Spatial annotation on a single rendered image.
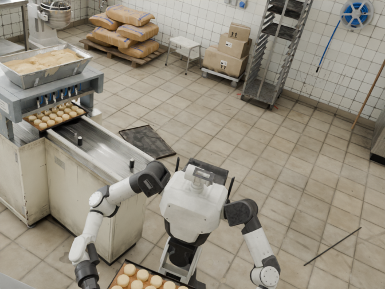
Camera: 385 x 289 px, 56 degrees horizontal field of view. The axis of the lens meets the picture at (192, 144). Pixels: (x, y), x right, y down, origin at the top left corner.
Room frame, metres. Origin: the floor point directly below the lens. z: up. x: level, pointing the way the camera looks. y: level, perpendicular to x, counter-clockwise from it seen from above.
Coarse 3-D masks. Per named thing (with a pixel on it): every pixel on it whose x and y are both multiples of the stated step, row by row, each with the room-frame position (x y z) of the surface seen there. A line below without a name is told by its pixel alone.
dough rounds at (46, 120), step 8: (64, 104) 2.33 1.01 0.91; (72, 104) 2.33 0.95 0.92; (48, 112) 2.15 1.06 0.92; (56, 112) 2.19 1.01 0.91; (64, 112) 2.23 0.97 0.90; (72, 112) 2.22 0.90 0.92; (80, 112) 2.25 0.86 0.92; (32, 120) 2.03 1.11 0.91; (40, 120) 2.04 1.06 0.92; (48, 120) 2.06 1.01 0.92; (56, 120) 2.08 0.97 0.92; (64, 120) 2.12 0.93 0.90; (40, 128) 1.97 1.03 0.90
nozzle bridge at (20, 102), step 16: (0, 80) 2.02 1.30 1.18; (64, 80) 2.19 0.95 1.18; (80, 80) 2.25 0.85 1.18; (96, 80) 2.40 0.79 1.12; (0, 96) 1.87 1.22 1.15; (16, 96) 1.87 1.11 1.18; (32, 96) 1.92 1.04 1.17; (48, 96) 2.11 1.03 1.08; (64, 96) 2.21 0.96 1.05; (80, 96) 2.29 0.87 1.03; (0, 112) 1.89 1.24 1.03; (16, 112) 1.82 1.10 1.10; (32, 112) 1.95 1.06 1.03; (0, 128) 1.90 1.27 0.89
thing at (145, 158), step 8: (80, 120) 2.23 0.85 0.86; (88, 120) 2.19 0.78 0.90; (96, 128) 2.14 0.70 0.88; (104, 128) 2.13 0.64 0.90; (104, 136) 2.10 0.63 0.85; (112, 136) 2.06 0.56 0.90; (120, 144) 2.02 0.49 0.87; (128, 144) 2.00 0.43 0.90; (128, 152) 1.98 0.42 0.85; (136, 152) 1.95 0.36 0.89; (144, 160) 1.91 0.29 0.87; (152, 160) 1.89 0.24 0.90
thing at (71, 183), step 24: (48, 144) 1.95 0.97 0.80; (96, 144) 2.01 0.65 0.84; (48, 168) 1.96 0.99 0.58; (72, 168) 1.83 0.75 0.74; (120, 168) 1.81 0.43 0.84; (144, 168) 1.86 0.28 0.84; (72, 192) 1.83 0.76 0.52; (72, 216) 1.83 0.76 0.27; (120, 216) 1.69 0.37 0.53; (96, 240) 1.70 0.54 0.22; (120, 240) 1.71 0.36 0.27
